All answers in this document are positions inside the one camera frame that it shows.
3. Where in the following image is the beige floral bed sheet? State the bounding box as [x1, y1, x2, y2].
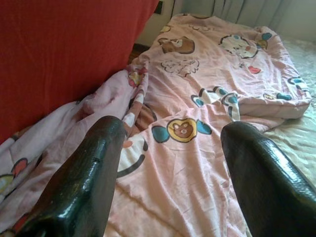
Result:
[261, 37, 316, 181]

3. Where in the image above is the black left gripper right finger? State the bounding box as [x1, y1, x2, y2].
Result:
[220, 120, 316, 237]

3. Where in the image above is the pink cartoon print blanket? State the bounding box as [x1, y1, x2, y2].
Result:
[0, 13, 312, 237]

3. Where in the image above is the red fabric cushion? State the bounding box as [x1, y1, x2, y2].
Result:
[0, 0, 160, 145]

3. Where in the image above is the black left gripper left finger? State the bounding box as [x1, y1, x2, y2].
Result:
[14, 115, 128, 237]

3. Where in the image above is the black wall socket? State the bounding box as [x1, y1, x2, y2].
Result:
[154, 0, 164, 15]

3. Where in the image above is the grey pleated curtain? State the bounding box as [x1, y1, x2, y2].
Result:
[181, 0, 316, 42]

